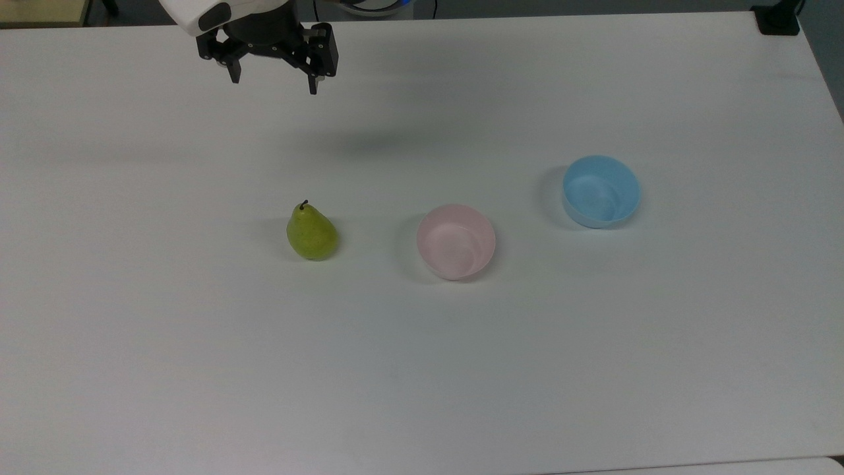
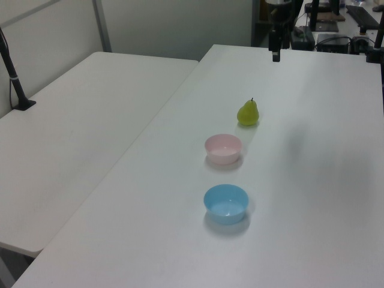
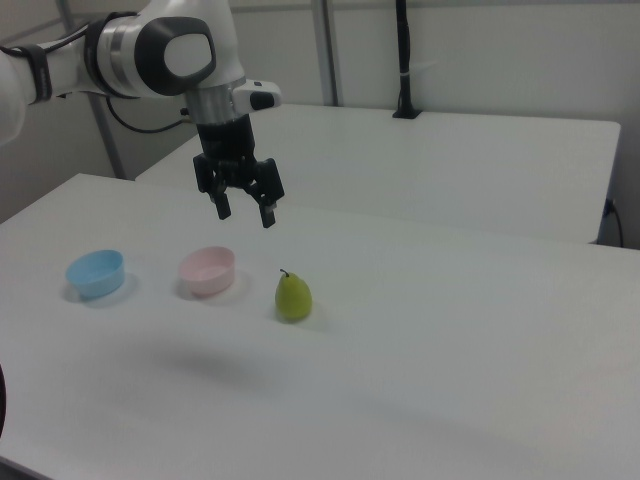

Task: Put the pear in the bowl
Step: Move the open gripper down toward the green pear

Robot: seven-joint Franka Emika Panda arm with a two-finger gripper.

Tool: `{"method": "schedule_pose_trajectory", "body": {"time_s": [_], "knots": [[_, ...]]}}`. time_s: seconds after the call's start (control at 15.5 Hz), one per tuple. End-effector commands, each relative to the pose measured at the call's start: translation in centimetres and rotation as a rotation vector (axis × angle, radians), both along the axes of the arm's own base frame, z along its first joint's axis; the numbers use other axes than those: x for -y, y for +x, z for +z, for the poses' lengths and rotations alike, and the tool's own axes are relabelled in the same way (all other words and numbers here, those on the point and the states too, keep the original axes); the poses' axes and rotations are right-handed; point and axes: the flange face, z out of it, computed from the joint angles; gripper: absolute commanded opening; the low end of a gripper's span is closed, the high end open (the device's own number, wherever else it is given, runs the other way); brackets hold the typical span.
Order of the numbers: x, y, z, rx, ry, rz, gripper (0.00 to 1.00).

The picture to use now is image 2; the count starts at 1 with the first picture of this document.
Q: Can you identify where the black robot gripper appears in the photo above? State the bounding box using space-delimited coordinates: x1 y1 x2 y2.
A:
265 0 293 63

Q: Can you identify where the green pear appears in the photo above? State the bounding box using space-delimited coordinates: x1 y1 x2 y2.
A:
237 97 260 127

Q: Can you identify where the pink plastic bowl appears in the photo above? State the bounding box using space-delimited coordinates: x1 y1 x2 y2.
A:
204 133 243 165

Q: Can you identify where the blue plastic bowl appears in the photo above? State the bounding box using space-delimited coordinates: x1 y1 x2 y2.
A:
203 184 250 226

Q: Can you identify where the black green device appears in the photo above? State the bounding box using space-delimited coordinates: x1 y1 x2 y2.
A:
290 26 316 50

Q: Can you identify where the black monitor stand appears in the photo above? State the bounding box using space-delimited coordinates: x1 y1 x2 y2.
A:
308 0 340 33

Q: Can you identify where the black electronics box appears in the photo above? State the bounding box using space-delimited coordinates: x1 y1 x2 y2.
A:
316 33 352 52

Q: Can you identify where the black keyboard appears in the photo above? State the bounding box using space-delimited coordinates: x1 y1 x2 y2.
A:
346 4 381 31

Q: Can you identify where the black table clamp with pole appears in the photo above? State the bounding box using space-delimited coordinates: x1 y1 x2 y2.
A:
364 20 384 64

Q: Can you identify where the white side table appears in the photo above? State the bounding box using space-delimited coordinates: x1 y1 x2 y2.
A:
0 51 200 258

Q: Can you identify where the grey partition post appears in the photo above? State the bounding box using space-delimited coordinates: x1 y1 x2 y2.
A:
92 0 112 53

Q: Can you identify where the black camera pole with base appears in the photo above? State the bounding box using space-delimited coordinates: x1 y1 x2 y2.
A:
0 26 37 112

